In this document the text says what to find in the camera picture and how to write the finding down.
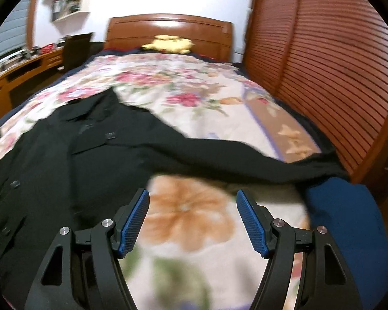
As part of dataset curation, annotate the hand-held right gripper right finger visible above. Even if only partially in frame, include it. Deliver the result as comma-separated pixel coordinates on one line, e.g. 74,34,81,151
237,190,364,310

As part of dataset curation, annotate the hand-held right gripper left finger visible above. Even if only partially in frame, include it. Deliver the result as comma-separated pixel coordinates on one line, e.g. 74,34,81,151
27,189,150,310

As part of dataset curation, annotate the black coat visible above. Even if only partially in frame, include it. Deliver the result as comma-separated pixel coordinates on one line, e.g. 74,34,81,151
0,89,350,298

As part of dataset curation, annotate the floral blanket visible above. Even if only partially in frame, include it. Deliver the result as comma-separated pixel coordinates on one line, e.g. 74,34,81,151
0,53,324,310

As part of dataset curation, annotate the black desk chair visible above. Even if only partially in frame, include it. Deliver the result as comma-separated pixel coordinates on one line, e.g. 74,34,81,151
62,33,94,72

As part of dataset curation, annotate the wooden louvered wardrobe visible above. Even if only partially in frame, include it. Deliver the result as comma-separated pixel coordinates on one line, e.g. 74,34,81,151
244,0,388,184

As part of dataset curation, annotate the yellow plush toy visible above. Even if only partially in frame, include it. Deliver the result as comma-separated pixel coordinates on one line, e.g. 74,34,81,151
140,34,195,54

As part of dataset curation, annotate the wooden bed headboard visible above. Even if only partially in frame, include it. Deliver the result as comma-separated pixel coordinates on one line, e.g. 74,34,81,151
104,14,234,62

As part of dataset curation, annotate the grey window blind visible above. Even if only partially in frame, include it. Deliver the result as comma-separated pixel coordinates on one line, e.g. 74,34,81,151
0,0,31,72

